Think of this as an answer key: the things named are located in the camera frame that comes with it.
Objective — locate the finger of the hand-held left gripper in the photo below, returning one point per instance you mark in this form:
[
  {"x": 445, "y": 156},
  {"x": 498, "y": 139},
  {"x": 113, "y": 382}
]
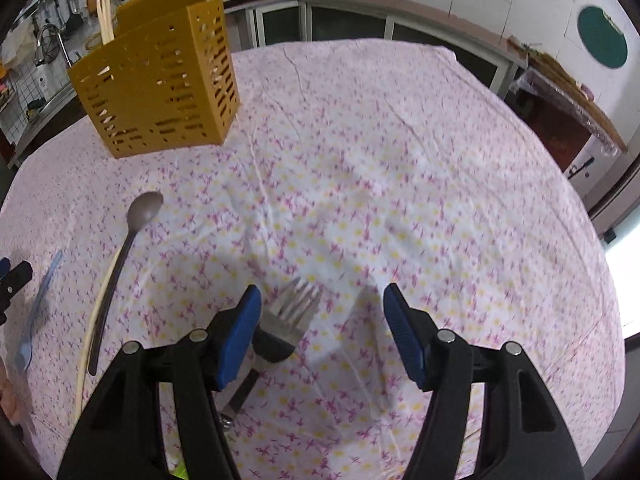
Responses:
[{"x": 17, "y": 276}]

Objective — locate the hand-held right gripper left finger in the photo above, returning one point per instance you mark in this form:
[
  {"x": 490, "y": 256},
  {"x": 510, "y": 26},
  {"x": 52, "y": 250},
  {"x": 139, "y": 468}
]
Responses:
[{"x": 239, "y": 340}]

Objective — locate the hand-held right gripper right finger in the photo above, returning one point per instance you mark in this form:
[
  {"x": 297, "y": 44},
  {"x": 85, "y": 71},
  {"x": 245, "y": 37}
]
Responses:
[{"x": 407, "y": 340}]

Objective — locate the light blue plastic spoon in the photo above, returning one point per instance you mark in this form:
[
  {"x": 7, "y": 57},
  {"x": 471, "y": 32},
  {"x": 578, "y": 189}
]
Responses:
[{"x": 25, "y": 352}]

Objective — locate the wooden chopstick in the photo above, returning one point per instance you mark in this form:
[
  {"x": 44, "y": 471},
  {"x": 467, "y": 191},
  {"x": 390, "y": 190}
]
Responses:
[
  {"x": 101, "y": 20},
  {"x": 80, "y": 390},
  {"x": 109, "y": 17}
]

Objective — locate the yellow perforated utensil holder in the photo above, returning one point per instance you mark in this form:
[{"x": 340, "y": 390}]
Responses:
[{"x": 150, "y": 90}]

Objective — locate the person's left hand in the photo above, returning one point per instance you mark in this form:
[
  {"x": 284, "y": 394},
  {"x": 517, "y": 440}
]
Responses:
[{"x": 7, "y": 395}]

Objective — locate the steel kitchen sink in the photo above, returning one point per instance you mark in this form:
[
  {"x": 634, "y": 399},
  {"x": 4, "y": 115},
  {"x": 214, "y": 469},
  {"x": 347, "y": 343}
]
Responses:
[{"x": 42, "y": 110}]

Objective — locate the white dish soap bottle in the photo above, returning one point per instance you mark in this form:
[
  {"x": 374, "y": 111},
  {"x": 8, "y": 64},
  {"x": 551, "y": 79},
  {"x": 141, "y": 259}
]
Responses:
[{"x": 44, "y": 84}]

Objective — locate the steel faucet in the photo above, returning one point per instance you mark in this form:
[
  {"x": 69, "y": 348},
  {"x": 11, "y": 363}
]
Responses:
[{"x": 56, "y": 42}]

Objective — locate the round green cutting board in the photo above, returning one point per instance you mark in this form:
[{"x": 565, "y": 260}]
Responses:
[{"x": 602, "y": 37}]

